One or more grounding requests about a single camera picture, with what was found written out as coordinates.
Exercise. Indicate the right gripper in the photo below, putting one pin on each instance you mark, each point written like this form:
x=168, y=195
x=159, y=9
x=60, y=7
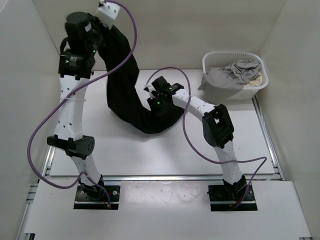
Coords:
x=159, y=112

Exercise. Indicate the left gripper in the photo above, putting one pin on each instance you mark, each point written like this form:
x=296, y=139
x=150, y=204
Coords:
x=92, y=19

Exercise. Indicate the black trousers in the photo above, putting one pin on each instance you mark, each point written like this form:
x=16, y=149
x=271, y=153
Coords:
x=122, y=97

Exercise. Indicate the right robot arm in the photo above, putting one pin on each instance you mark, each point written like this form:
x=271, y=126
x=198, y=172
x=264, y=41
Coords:
x=217, y=127

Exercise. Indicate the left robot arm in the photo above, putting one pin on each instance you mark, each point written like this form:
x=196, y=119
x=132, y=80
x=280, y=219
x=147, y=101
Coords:
x=77, y=58

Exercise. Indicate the grey garment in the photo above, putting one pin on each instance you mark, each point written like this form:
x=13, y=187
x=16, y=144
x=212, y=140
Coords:
x=228, y=82

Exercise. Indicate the white laundry basket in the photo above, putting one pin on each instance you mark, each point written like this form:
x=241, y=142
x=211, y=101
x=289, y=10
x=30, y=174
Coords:
x=224, y=58

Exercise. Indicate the beige garment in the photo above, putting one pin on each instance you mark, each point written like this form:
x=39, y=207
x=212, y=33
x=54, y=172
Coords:
x=256, y=82

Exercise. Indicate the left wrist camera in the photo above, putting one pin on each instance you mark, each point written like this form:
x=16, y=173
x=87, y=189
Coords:
x=107, y=12

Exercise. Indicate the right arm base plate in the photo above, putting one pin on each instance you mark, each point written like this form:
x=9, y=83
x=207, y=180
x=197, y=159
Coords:
x=222, y=200

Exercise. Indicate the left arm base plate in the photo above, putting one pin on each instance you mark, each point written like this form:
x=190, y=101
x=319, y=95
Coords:
x=98, y=200

